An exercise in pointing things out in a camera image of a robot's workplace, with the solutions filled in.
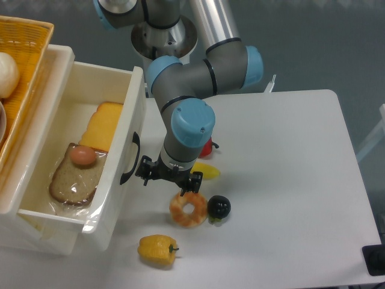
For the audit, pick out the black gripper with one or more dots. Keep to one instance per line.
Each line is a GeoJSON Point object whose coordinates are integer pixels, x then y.
{"type": "Point", "coordinates": [153, 170]}

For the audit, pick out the white top drawer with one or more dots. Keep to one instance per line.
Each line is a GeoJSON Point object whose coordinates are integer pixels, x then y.
{"type": "Point", "coordinates": [88, 86]}

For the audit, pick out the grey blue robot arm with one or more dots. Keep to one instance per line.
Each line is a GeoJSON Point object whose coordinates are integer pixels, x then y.
{"type": "Point", "coordinates": [189, 62]}

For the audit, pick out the white drawer cabinet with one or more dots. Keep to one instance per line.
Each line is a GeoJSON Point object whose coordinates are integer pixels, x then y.
{"type": "Point", "coordinates": [17, 230]}

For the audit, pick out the yellow banana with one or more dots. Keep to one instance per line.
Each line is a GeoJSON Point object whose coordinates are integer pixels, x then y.
{"type": "Point", "coordinates": [209, 172]}

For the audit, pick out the red bell pepper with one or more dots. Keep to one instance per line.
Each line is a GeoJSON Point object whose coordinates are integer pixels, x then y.
{"type": "Point", "coordinates": [208, 148]}

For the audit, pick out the orange glazed donut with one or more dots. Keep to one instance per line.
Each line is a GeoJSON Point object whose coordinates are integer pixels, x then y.
{"type": "Point", "coordinates": [189, 210]}

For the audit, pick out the black round fruit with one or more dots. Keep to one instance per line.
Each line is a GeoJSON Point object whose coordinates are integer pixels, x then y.
{"type": "Point", "coordinates": [218, 207]}

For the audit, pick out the yellow bell pepper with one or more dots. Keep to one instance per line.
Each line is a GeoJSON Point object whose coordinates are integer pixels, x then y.
{"type": "Point", "coordinates": [158, 249]}

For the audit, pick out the yellow toast slice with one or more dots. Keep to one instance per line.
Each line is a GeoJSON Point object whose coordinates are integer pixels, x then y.
{"type": "Point", "coordinates": [102, 126]}

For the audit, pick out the brown egg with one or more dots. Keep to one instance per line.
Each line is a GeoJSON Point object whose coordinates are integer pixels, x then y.
{"type": "Point", "coordinates": [82, 156]}

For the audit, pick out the brown bread slice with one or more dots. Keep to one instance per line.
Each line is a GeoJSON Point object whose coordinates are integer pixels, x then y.
{"type": "Point", "coordinates": [76, 185]}

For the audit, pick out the white round bun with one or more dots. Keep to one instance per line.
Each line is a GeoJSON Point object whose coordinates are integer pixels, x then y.
{"type": "Point", "coordinates": [9, 75]}

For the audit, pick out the yellow woven basket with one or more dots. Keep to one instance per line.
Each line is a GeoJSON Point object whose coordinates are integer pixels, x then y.
{"type": "Point", "coordinates": [25, 41]}

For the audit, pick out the black device at edge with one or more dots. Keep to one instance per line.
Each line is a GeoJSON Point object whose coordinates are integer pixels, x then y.
{"type": "Point", "coordinates": [374, 259]}

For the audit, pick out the black top drawer handle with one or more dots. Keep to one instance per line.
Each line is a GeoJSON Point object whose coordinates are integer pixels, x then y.
{"type": "Point", "coordinates": [127, 175]}

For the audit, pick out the white frame at right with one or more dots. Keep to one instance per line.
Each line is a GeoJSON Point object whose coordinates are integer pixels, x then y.
{"type": "Point", "coordinates": [372, 139]}

